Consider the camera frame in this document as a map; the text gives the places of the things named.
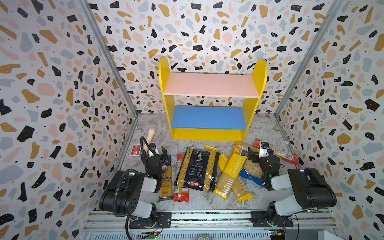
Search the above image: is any yellow Pastatime spaghetti pack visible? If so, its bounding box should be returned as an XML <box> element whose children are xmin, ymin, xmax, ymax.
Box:
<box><xmin>214</xmin><ymin>146</ymin><xmax>248</xmax><ymax>200</ymax></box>

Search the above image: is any red clear spaghetti pack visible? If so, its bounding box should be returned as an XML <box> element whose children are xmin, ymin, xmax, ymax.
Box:
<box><xmin>173</xmin><ymin>154</ymin><xmax>190</xmax><ymax>203</ymax></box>

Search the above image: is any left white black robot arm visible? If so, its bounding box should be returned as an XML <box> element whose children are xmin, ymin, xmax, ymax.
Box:
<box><xmin>99</xmin><ymin>146</ymin><xmax>168</xmax><ymax>222</ymax></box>

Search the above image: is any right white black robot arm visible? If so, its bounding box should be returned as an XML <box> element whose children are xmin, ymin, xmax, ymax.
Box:
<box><xmin>248</xmin><ymin>148</ymin><xmax>337</xmax><ymax>226</ymax></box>

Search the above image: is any dark penne pasta bag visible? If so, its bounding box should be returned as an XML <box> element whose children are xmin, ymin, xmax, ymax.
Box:
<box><xmin>174</xmin><ymin>148</ymin><xmax>220</xmax><ymax>193</ymax></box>

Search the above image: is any pink upper shelf board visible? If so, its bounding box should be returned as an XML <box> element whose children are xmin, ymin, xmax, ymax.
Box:
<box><xmin>165</xmin><ymin>73</ymin><xmax>262</xmax><ymax>98</ymax></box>

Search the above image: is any blue orange orecchiette bag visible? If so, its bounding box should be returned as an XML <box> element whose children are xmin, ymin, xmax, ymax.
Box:
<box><xmin>239</xmin><ymin>160</ymin><xmax>264</xmax><ymax>187</ymax></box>

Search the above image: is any red long spaghetti pack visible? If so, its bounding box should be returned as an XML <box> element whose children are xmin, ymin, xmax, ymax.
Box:
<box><xmin>268</xmin><ymin>144</ymin><xmax>299</xmax><ymax>166</ymax></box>

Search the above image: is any red playing card box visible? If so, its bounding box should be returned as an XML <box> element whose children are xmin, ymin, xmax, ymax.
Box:
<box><xmin>130</xmin><ymin>145</ymin><xmax>141</xmax><ymax>157</ymax></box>

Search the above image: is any blue yellow spaghetti pack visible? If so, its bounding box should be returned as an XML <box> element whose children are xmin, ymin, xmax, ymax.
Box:
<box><xmin>159</xmin><ymin>156</ymin><xmax>173</xmax><ymax>202</ymax></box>

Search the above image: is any wooden rolling pin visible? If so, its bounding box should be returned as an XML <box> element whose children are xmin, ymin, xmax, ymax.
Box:
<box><xmin>143</xmin><ymin>128</ymin><xmax>156</xmax><ymax>154</ymax></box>

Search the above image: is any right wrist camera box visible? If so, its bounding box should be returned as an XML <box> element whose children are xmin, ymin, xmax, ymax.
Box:
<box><xmin>259</xmin><ymin>142</ymin><xmax>269</xmax><ymax>158</ymax></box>

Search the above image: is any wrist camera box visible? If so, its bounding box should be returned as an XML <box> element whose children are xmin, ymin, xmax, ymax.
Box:
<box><xmin>149</xmin><ymin>143</ymin><xmax>159</xmax><ymax>155</ymax></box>
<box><xmin>259</xmin><ymin>142</ymin><xmax>269</xmax><ymax>158</ymax></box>

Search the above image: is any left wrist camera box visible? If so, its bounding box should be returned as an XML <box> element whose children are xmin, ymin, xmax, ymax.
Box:
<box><xmin>149</xmin><ymin>143</ymin><xmax>159</xmax><ymax>155</ymax></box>

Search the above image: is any yellow shelf unit frame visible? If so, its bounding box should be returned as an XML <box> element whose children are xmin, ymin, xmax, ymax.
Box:
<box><xmin>159</xmin><ymin>57</ymin><xmax>268</xmax><ymax>142</ymax></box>

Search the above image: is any black corrugated cable hose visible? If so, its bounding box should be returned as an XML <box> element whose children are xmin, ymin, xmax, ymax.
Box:
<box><xmin>112</xmin><ymin>135</ymin><xmax>157</xmax><ymax>218</ymax></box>

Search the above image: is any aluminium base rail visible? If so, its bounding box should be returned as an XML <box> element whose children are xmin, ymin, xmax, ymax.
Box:
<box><xmin>81</xmin><ymin>209</ymin><xmax>342</xmax><ymax>240</ymax></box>

